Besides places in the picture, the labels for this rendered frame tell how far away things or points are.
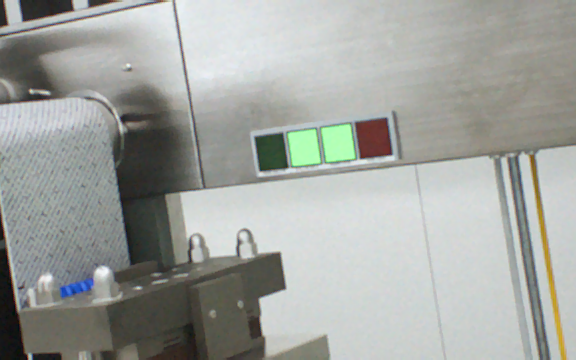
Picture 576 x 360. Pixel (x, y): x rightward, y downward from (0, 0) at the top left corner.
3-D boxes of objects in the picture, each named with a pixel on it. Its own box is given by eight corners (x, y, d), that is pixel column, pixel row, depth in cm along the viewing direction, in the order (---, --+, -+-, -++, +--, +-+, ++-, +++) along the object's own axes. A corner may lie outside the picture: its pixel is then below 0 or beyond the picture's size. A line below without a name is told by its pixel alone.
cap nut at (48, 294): (30, 308, 182) (25, 275, 182) (49, 302, 185) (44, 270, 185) (50, 306, 180) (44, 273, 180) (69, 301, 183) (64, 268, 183)
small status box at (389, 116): (256, 177, 201) (248, 132, 200) (258, 177, 201) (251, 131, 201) (398, 160, 187) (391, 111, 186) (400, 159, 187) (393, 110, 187)
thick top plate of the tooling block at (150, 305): (24, 354, 182) (17, 310, 182) (206, 294, 215) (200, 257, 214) (113, 350, 173) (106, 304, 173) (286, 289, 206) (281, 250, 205)
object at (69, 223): (18, 313, 187) (-4, 182, 186) (130, 280, 206) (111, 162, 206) (20, 312, 187) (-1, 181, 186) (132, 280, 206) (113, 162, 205)
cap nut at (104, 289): (87, 303, 177) (82, 269, 177) (106, 297, 180) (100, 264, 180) (107, 301, 175) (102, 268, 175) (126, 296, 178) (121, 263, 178)
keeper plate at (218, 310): (199, 364, 187) (187, 287, 186) (241, 348, 195) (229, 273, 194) (213, 364, 185) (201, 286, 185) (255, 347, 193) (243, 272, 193)
